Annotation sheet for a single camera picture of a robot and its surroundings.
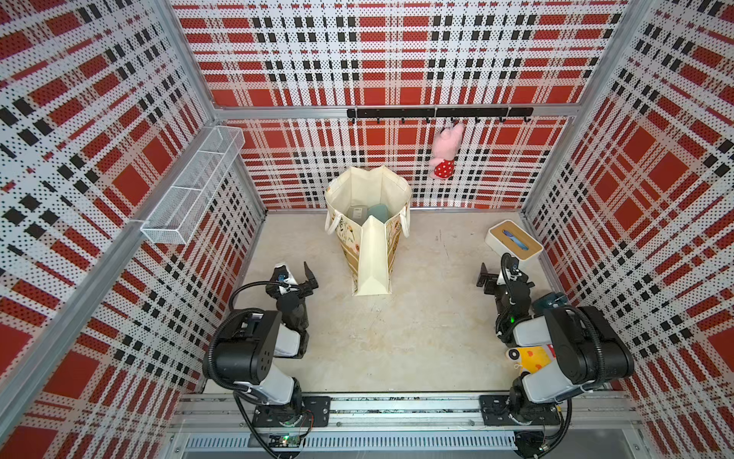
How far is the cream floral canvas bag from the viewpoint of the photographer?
84 centimetres

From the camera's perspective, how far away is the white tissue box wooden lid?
103 centimetres

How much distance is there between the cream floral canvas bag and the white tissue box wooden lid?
38cm
